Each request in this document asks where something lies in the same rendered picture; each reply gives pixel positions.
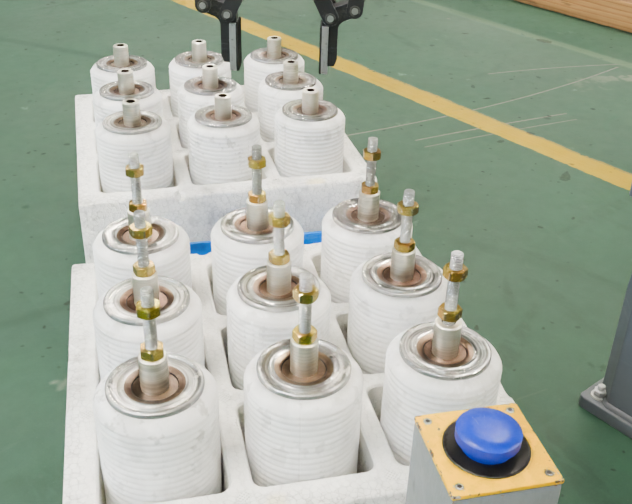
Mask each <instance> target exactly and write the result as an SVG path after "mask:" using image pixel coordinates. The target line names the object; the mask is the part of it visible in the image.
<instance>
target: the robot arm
mask: <svg viewBox="0 0 632 504"><path fill-rule="evenodd" d="M194 1H195V8H196V10H197V11H198V12H200V13H207V14H210V15H212V16H215V17H216V18H217V19H218V20H219V22H220V25H221V56H222V58H223V60H224V62H230V70H234V71H239V69H240V67H241V63H242V47H241V17H238V10H239V7H240V5H241V3H242V1H243V0H194ZM313 1H314V3H315V5H316V7H317V10H318V12H319V14H320V16H321V18H322V20H321V23H320V41H319V74H327V70H328V66H334V65H335V63H336V61H337V43H338V27H339V25H340V24H341V23H342V22H344V21H347V20H350V19H358V18H359V17H361V15H362V13H363V8H364V2H365V0H343V1H339V2H336V1H335V0H313Z"/></svg>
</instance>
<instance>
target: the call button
mask: <svg viewBox="0 0 632 504"><path fill-rule="evenodd" d="M455 439H456V442H457V444H458V445H459V446H460V448H461V449H462V451H463V452H464V453H465V454H466V455H467V456H468V457H469V458H471V459H472V460H474V461H476V462H479V463H482V464H488V465H496V464H501V463H503V462H506V461H507V460H508V459H510V458H512V457H514V456H515V455H516V454H517V453H518V452H519V450H520V448H521V444H522V439H523V431H522V428H521V426H520V425H519V423H518V422H517V421H516V420H515V419H514V418H513V417H511V416H510V415H508V414H506V413H504V412H502V411H499V410H496V409H492V408H474V409H470V410H467V411H465V412H464V413H462V414H461V415H460V416H459V417H458V419H457V421H456V426H455Z"/></svg>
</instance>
